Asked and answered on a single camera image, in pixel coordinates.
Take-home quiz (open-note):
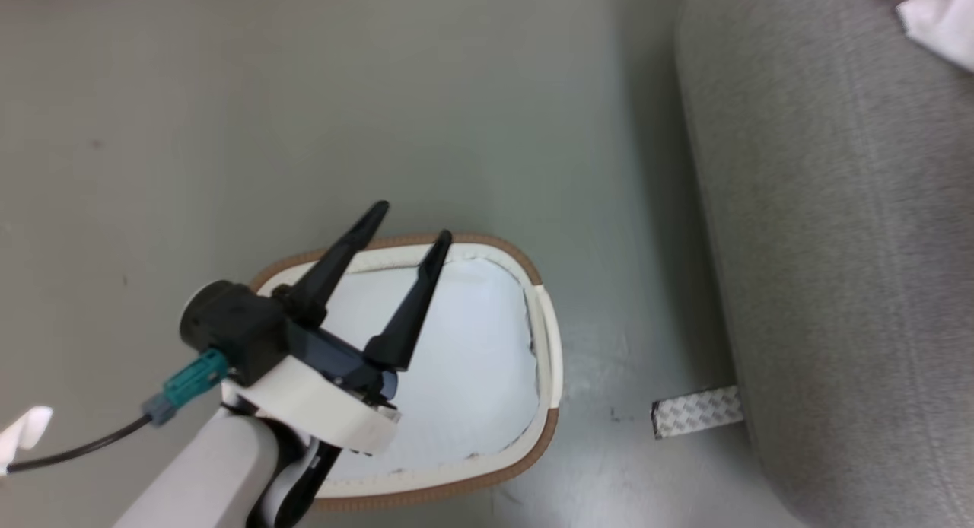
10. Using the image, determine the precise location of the grey fabric sofa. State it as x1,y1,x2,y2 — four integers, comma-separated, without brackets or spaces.
673,0,974,528

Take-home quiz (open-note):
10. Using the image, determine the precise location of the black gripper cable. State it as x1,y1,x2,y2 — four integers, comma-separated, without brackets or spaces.
0,412,156,477

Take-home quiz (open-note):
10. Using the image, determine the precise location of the silver patterned metal plate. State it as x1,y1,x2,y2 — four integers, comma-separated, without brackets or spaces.
651,385,746,441

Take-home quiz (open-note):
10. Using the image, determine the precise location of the white cable tag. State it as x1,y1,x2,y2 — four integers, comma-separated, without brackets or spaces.
0,406,55,473

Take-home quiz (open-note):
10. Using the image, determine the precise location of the white laundry basket brown rim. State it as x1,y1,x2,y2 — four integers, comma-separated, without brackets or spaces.
248,232,565,512

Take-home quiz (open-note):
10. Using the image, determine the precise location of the teal cable connector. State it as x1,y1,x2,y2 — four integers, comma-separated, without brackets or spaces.
143,348,231,427

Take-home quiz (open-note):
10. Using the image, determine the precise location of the white cloth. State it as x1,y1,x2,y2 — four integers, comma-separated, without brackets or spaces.
896,0,974,75

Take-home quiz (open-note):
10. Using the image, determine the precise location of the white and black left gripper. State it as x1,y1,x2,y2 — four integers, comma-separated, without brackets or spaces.
180,200,454,457

